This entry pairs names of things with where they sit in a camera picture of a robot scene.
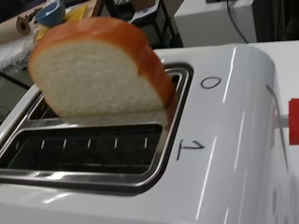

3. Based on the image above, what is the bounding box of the white steel toaster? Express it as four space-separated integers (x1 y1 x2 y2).
0 41 299 224

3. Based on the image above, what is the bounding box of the white bread slice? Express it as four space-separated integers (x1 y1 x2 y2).
27 16 177 126

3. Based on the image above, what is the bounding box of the red toaster lever knob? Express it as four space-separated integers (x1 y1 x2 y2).
278 97 299 146

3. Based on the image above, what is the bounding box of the blue bowl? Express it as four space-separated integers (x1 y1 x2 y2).
35 1 67 28

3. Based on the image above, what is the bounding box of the black metal stand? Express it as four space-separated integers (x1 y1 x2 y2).
102 0 185 49

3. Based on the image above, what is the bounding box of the yellow packet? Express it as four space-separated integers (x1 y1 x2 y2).
36 4 88 41

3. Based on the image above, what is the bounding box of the black monitor cable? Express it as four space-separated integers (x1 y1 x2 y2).
226 0 250 45

